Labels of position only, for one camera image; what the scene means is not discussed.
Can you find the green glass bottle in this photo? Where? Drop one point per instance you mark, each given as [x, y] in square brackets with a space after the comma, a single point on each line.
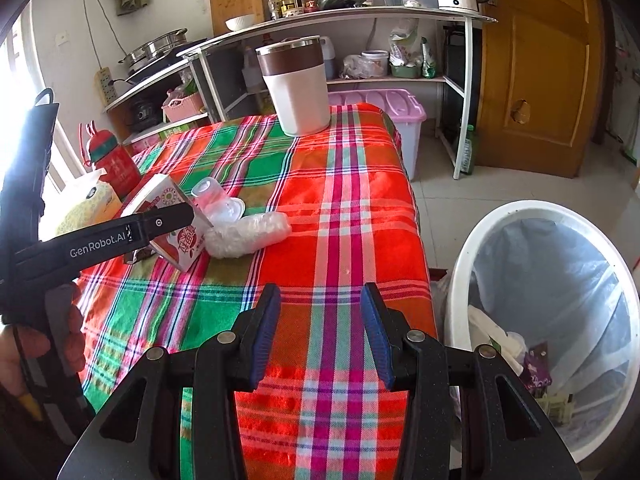
[469, 151]

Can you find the white ceramic bowl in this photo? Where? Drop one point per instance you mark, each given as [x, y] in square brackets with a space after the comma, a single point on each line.
[241, 22]

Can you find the clear plastic bag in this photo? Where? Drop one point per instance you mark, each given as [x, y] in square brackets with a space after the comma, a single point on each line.
[247, 235]

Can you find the red antler water bottle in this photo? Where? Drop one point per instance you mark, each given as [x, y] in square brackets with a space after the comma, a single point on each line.
[100, 149]

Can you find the pink plastic basket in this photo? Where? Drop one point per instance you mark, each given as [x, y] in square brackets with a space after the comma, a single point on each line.
[176, 109]

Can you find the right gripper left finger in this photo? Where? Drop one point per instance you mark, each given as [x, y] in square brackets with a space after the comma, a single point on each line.
[136, 433]

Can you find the plaid tablecloth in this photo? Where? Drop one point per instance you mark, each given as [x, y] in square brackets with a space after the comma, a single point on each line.
[351, 219]

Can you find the yellow tissue pack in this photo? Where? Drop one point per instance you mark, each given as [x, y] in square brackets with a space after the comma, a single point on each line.
[86, 201]

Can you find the steel steamer pot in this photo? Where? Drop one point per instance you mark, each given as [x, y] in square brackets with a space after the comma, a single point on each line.
[153, 50]

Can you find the white brown lidded mug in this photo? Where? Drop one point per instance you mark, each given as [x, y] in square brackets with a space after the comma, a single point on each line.
[293, 71]

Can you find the white trash bin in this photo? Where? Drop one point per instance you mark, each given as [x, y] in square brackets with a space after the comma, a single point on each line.
[548, 274]

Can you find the white power strip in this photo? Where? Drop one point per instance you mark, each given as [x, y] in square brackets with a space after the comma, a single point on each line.
[105, 86]

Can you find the purple lid storage box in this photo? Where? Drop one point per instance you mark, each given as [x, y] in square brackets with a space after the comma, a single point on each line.
[403, 109]

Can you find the white paper bag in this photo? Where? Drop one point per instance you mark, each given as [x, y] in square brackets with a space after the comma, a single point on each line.
[483, 330]

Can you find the purple snack wrapper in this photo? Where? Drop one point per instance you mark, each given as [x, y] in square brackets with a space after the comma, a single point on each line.
[536, 375]

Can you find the wooden door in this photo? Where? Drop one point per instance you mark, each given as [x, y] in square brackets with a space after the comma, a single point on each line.
[541, 87]

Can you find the strawberry milk carton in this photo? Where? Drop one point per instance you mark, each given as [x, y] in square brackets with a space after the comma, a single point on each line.
[177, 227]

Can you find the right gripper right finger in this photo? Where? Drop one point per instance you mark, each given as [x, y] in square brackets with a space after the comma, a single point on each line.
[468, 416]

